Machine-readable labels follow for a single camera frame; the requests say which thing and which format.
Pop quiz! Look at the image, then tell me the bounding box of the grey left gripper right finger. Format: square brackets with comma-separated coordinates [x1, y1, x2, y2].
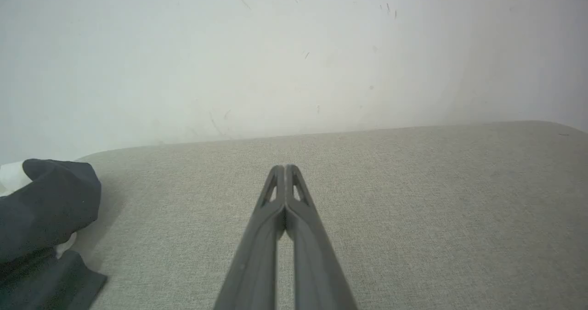
[285, 164, 360, 310]

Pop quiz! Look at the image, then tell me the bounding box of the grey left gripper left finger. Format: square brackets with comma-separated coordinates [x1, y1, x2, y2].
[213, 164, 287, 310]

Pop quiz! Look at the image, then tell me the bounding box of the black and white long-sleeve shirt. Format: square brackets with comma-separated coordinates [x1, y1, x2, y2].
[0, 158, 108, 310]

